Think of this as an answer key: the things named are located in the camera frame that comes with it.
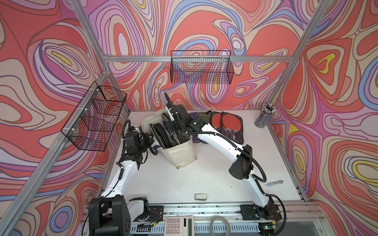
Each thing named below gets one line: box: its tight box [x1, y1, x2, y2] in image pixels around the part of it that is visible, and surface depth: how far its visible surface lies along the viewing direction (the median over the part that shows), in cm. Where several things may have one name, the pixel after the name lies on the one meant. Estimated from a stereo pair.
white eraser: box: [194, 193, 208, 201], surface depth 79 cm
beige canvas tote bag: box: [140, 108, 198, 170], surface depth 85 cm
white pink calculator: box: [163, 215, 195, 236], surface depth 70 cm
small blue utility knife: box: [264, 179, 284, 186], surface depth 85 cm
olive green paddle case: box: [195, 111, 212, 125], surface depth 114 cm
